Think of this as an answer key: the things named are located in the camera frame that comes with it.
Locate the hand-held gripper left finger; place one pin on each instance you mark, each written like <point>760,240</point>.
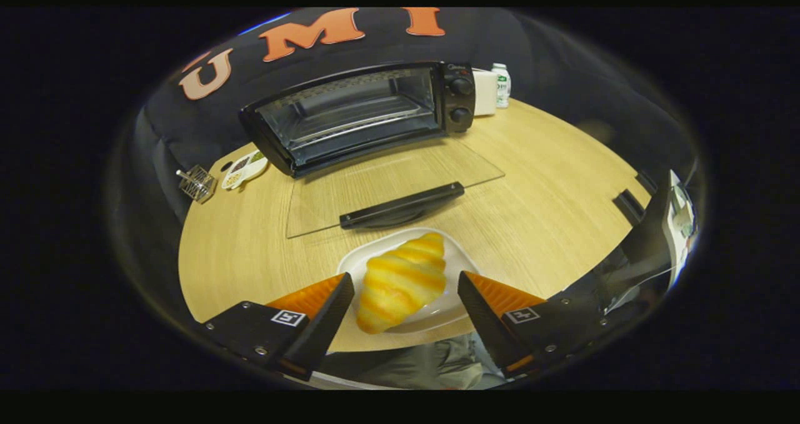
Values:
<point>325,327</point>

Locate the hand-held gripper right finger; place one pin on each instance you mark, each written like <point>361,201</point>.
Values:
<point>490,330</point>

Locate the golden croissant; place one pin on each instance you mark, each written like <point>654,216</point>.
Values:
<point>400,280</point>

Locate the black toaster oven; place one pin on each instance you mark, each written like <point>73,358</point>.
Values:
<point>459,99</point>

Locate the white pop-up toaster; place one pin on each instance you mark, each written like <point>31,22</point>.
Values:
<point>484,92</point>

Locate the person's grey clothing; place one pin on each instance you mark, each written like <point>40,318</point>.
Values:
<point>431,364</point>

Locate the white plate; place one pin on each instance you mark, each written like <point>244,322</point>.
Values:
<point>453,267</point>

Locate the white compartment snack dish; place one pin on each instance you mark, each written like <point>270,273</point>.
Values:
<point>245,169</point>

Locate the black table clamp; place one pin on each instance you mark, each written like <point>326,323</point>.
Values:
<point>628,206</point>

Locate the white device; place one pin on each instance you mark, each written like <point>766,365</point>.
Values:
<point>680,217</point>

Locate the white bottle with green label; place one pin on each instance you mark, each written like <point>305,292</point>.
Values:
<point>502,86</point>

